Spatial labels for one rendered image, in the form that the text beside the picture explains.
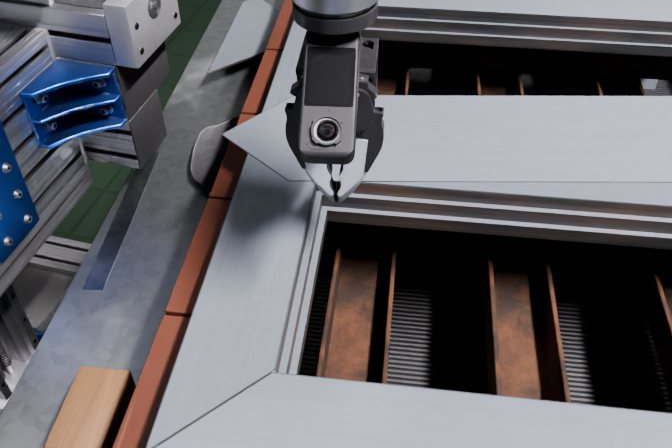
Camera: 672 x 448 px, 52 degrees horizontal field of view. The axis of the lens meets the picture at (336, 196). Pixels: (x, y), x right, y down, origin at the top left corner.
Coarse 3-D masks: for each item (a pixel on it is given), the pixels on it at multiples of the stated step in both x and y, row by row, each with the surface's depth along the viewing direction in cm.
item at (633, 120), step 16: (608, 96) 93; (624, 96) 93; (640, 96) 93; (608, 112) 90; (624, 112) 90; (640, 112) 90; (656, 112) 90; (624, 128) 87; (640, 128) 87; (656, 128) 87; (624, 144) 85; (640, 144) 85; (656, 144) 85; (640, 160) 83; (656, 160) 83; (640, 176) 80; (656, 176) 80
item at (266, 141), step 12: (276, 108) 91; (252, 120) 89; (264, 120) 89; (276, 120) 89; (252, 132) 87; (264, 132) 87; (276, 132) 87; (252, 144) 85; (264, 144) 85; (276, 144) 85; (288, 144) 85; (264, 156) 83; (276, 156) 83; (288, 156) 83; (276, 168) 81; (288, 168) 81; (288, 180) 80
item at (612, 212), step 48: (528, 48) 113; (576, 48) 112; (624, 48) 111; (384, 192) 80; (432, 192) 79; (480, 192) 79; (528, 192) 78; (576, 192) 78; (624, 192) 78; (576, 240) 80; (624, 240) 79; (288, 336) 66
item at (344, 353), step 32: (384, 64) 135; (352, 256) 96; (384, 256) 96; (352, 288) 92; (384, 288) 92; (352, 320) 88; (384, 320) 88; (320, 352) 79; (352, 352) 84; (384, 352) 79
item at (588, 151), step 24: (552, 96) 93; (576, 96) 93; (552, 120) 89; (576, 120) 89; (600, 120) 89; (576, 144) 85; (600, 144) 85; (576, 168) 81; (600, 168) 81; (624, 168) 81
